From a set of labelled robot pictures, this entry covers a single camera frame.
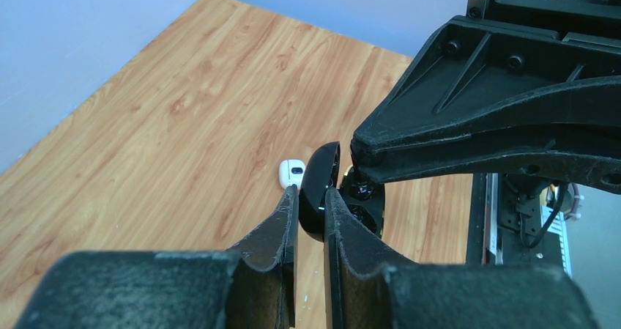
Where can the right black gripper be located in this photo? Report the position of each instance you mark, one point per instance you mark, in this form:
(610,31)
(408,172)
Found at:
(550,68)

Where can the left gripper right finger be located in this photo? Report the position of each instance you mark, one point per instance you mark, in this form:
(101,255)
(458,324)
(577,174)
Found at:
(370,285)

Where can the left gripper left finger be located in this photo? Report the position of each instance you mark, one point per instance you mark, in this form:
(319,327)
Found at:
(249,285)

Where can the black earbud charging case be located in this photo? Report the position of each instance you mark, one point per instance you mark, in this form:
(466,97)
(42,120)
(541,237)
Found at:
(364,199)

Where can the white earbud charging case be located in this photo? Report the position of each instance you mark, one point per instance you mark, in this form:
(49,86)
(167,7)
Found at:
(291,172)

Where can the white slotted cable duct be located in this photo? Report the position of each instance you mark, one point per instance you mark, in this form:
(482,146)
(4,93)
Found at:
(554,248)

